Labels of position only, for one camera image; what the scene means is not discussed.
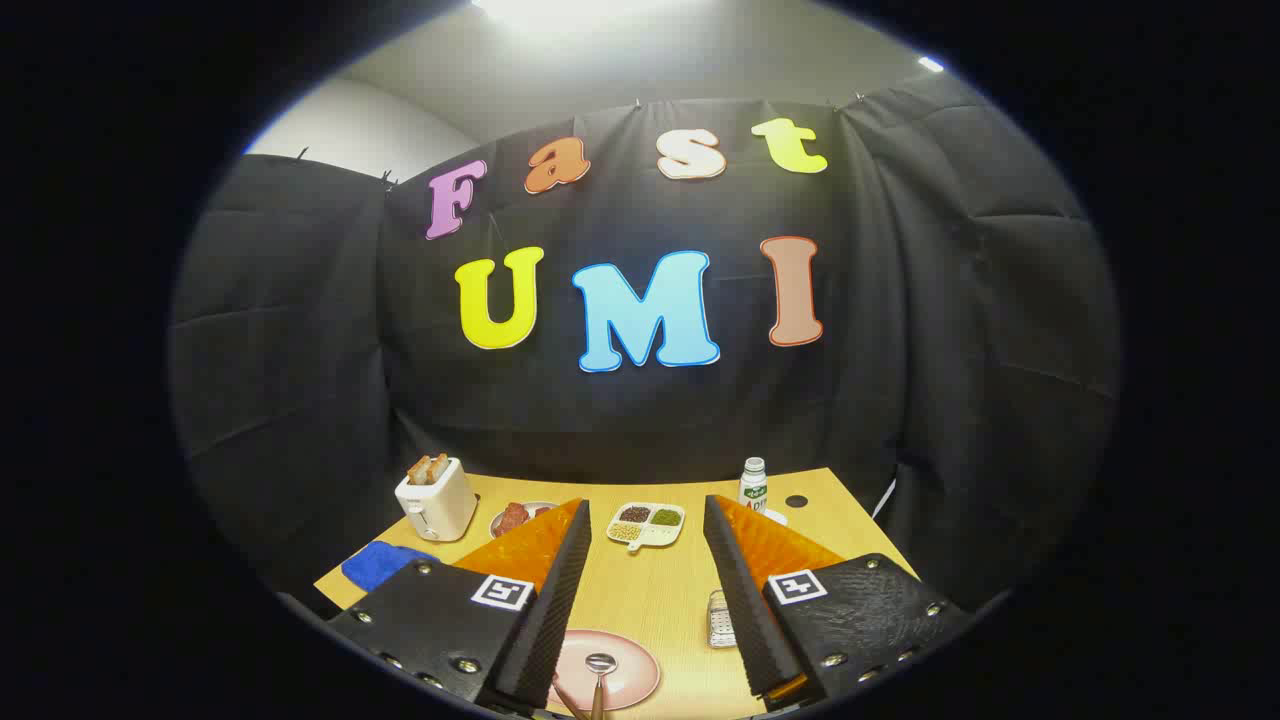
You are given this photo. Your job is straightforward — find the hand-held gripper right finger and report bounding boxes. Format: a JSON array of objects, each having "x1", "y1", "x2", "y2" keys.
[{"x1": 703, "y1": 494, "x2": 973, "y2": 713}]

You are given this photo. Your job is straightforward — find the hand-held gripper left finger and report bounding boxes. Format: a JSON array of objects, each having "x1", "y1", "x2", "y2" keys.
[{"x1": 325, "y1": 498, "x2": 593, "y2": 716}]

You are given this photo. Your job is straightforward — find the wooden-handled metal spoon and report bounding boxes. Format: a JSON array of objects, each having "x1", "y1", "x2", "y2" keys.
[{"x1": 585, "y1": 652, "x2": 618, "y2": 720}]

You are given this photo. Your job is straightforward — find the white food bowl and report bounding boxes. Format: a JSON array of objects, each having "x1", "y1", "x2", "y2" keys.
[{"x1": 489, "y1": 501, "x2": 559, "y2": 541}]

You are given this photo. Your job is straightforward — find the pink plate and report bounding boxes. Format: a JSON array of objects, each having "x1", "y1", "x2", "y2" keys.
[{"x1": 548, "y1": 629, "x2": 662, "y2": 713}]

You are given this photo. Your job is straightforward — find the white divided dish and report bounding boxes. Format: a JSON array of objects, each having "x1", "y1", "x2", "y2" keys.
[{"x1": 606, "y1": 502, "x2": 687, "y2": 553}]

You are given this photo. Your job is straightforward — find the cream toaster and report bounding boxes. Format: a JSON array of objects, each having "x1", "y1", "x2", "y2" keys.
[{"x1": 394, "y1": 457, "x2": 479, "y2": 543}]

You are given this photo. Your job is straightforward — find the blue cloth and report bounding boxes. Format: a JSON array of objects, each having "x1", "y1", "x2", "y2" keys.
[{"x1": 341, "y1": 541, "x2": 439, "y2": 593}]

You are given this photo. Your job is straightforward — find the ceiling light panel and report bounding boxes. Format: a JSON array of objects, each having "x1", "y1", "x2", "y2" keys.
[{"x1": 470, "y1": 0, "x2": 681, "y2": 33}]

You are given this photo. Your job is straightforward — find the metal wire basket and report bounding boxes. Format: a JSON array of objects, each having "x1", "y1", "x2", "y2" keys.
[{"x1": 708, "y1": 588, "x2": 739, "y2": 649}]

